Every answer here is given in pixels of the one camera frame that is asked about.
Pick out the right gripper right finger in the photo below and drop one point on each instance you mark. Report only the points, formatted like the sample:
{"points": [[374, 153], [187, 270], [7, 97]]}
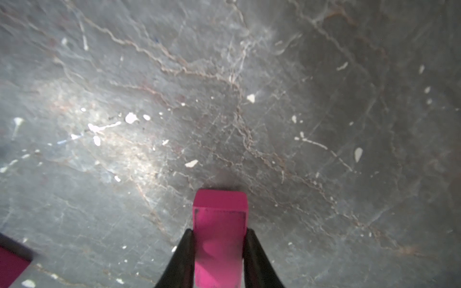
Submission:
{"points": [[258, 271]]}

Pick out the long magenta block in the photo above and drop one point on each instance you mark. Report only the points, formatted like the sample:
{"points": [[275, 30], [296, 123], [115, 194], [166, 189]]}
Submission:
{"points": [[219, 227]]}

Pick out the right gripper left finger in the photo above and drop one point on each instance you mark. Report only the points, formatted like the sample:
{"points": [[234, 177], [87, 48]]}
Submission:
{"points": [[179, 272]]}

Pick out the upright magenta block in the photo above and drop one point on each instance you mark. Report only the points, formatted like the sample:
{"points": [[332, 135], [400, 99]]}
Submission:
{"points": [[15, 258]]}

